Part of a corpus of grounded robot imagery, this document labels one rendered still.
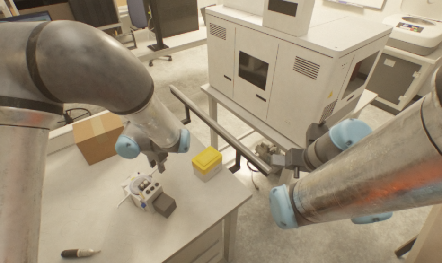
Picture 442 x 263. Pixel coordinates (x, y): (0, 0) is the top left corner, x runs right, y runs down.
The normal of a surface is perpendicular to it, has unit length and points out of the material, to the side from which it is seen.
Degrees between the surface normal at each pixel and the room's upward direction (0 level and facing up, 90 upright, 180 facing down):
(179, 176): 0
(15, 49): 48
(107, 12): 90
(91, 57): 58
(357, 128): 25
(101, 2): 90
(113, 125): 0
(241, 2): 40
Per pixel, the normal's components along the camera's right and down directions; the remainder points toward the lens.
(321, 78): -0.79, 0.40
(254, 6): -0.52, -0.31
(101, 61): 0.74, 0.03
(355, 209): -0.54, 0.73
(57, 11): 0.61, 0.51
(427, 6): -0.76, 0.59
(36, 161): 1.00, 0.03
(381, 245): 0.00, -0.76
